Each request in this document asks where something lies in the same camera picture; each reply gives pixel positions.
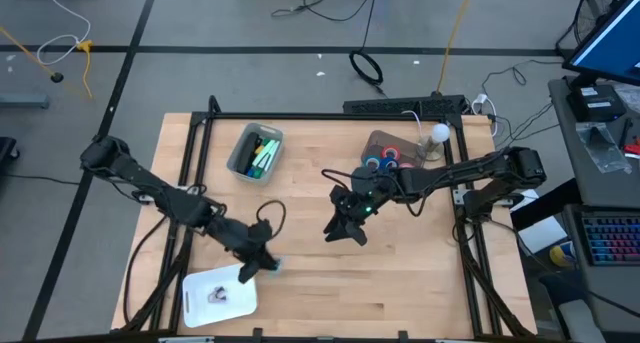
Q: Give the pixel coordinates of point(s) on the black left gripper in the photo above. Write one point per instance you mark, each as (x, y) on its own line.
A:
(250, 240)

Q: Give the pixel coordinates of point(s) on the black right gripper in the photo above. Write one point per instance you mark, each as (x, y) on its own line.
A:
(357, 203)

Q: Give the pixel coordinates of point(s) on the teal tape roll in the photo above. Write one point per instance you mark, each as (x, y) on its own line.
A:
(367, 162)

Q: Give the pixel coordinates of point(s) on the blue tape roll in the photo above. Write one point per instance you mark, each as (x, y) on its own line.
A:
(392, 160)

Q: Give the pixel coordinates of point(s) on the red tape roll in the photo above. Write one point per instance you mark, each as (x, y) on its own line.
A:
(384, 152)

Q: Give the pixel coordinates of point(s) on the pink tape roll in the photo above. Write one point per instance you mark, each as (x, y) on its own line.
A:
(406, 165)

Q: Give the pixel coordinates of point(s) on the black stapler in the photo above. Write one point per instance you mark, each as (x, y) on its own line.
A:
(247, 153)

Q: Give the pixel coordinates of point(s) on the yellow mini stapler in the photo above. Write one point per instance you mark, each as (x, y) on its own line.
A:
(259, 148)

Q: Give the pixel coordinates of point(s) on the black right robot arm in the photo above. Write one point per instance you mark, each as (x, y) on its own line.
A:
(475, 175)

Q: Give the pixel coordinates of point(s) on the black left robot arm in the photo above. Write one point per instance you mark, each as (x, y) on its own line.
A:
(150, 188)

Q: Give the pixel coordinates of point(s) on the mint green stapler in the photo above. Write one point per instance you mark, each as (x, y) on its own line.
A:
(267, 155)

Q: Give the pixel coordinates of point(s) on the white plastic bin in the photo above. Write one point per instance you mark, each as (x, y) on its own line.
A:
(235, 303)

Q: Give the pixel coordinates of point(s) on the smoky translucent plastic bin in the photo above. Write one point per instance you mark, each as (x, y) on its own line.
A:
(375, 140)

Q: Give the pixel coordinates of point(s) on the light grey plastic bin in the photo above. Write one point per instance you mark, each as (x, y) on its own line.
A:
(235, 165)

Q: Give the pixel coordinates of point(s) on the white light bulb lamp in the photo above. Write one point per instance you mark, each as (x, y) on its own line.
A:
(439, 133)

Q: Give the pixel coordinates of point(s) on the black perforated power strip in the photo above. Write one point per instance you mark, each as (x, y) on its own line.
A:
(400, 105)

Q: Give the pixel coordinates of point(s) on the white power adapter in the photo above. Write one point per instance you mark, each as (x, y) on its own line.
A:
(480, 99)

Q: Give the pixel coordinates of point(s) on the white paper sheet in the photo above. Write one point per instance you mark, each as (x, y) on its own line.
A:
(542, 234)

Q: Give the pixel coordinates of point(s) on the grey side desk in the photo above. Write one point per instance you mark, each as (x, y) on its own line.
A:
(567, 148)

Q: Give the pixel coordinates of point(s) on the backlit keyboard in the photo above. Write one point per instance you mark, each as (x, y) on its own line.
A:
(612, 238)

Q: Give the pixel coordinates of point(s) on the clear plastic bag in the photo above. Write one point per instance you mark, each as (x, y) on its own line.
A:
(600, 148)

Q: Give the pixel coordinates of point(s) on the black mini computer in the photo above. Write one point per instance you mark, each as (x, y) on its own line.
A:
(595, 103)

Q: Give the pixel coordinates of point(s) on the black floor puck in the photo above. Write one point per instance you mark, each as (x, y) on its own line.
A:
(56, 77)

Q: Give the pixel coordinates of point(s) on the grey cart base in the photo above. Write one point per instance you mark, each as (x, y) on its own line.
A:
(22, 102)

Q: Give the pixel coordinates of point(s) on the computer monitor blue screen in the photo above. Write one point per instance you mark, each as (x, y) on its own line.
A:
(610, 43)

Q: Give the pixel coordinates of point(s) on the black floor fan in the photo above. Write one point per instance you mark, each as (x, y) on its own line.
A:
(590, 13)

